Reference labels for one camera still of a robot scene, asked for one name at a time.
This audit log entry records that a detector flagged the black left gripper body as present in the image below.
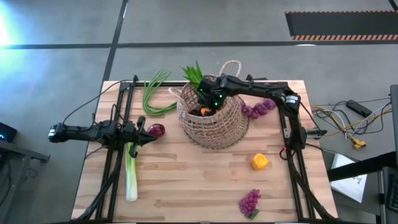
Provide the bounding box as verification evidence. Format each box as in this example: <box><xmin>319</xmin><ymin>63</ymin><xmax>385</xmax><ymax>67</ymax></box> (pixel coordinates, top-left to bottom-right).
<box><xmin>123</xmin><ymin>115</ymin><xmax>147</xmax><ymax>159</ymax></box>

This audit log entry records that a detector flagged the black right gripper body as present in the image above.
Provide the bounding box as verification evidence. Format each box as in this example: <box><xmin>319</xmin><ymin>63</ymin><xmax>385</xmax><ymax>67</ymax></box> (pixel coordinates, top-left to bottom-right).
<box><xmin>197</xmin><ymin>76</ymin><xmax>229</xmax><ymax>110</ymax></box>

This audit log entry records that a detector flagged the red onion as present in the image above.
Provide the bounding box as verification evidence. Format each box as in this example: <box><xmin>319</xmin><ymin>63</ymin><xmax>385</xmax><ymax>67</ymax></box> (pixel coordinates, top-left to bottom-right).
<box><xmin>147</xmin><ymin>123</ymin><xmax>166</xmax><ymax>138</ymax></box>

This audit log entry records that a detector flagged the green leafy vegetable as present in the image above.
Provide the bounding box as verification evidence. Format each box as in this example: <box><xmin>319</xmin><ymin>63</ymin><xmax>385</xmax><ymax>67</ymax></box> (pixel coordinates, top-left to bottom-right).
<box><xmin>180</xmin><ymin>60</ymin><xmax>205</xmax><ymax>91</ymax></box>

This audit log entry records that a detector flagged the long green bean bunch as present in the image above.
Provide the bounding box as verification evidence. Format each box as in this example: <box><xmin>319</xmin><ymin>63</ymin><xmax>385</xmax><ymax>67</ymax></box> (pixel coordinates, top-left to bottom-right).
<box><xmin>142</xmin><ymin>67</ymin><xmax>178</xmax><ymax>116</ymax></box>

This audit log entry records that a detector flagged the pale green leek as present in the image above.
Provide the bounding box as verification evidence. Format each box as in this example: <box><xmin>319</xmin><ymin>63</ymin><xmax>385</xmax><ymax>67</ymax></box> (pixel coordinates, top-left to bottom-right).
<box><xmin>124</xmin><ymin>141</ymin><xmax>139</xmax><ymax>202</ymax></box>

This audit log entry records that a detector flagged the yellow bell pepper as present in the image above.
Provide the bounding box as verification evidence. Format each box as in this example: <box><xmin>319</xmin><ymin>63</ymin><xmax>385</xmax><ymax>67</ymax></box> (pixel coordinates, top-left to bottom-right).
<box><xmin>251</xmin><ymin>152</ymin><xmax>269</xmax><ymax>170</ymax></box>

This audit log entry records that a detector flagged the magenta grape bunch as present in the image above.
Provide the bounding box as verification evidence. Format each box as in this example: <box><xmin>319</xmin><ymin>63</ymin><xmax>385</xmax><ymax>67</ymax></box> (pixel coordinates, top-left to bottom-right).
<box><xmin>238</xmin><ymin>189</ymin><xmax>262</xmax><ymax>220</ymax></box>

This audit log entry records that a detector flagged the grey side desk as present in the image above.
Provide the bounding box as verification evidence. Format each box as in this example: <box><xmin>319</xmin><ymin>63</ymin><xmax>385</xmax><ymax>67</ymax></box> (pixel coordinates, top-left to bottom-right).
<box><xmin>0</xmin><ymin>139</ymin><xmax>50</xmax><ymax>224</ymax></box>

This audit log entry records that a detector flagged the black electronic device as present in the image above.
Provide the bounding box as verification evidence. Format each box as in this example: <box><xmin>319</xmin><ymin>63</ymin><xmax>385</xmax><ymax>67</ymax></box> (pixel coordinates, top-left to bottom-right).
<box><xmin>0</xmin><ymin>121</ymin><xmax>18</xmax><ymax>143</ymax></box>

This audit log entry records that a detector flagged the black hazard-striped floor mat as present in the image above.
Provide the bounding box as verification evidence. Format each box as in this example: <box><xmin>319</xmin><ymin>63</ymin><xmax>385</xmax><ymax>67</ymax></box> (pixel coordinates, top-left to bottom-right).
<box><xmin>285</xmin><ymin>11</ymin><xmax>398</xmax><ymax>41</ymax></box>

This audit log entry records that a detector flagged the black power strip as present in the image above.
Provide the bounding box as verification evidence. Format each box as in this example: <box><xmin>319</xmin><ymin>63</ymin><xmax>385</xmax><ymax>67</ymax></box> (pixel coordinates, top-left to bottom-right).
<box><xmin>346</xmin><ymin>99</ymin><xmax>373</xmax><ymax>118</ymax></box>

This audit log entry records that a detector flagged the white paper sheet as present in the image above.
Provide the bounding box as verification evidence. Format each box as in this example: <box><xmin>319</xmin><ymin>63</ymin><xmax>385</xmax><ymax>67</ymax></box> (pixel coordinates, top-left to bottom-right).
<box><xmin>329</xmin><ymin>153</ymin><xmax>368</xmax><ymax>203</ymax></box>

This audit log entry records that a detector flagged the black computer keyboard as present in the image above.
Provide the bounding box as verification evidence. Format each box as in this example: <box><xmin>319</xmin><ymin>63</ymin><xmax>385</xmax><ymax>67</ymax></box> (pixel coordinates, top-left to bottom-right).
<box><xmin>386</xmin><ymin>182</ymin><xmax>398</xmax><ymax>213</ymax></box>

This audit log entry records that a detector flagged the woven wicker basket with handles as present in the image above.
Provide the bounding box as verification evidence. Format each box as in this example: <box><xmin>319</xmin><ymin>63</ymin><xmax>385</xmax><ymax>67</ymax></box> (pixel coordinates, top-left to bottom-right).
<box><xmin>169</xmin><ymin>60</ymin><xmax>250</xmax><ymax>151</ymax></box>

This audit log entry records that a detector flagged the black aluminium table frame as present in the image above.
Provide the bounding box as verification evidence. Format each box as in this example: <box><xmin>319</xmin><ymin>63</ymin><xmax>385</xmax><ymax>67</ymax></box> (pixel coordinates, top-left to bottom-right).
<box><xmin>71</xmin><ymin>74</ymin><xmax>340</xmax><ymax>224</ymax></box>

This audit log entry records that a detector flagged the yellow cable connector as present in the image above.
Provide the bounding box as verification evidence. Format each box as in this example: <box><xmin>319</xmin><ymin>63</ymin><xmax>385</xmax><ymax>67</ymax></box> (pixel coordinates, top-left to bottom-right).
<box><xmin>352</xmin><ymin>138</ymin><xmax>368</xmax><ymax>150</ymax></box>

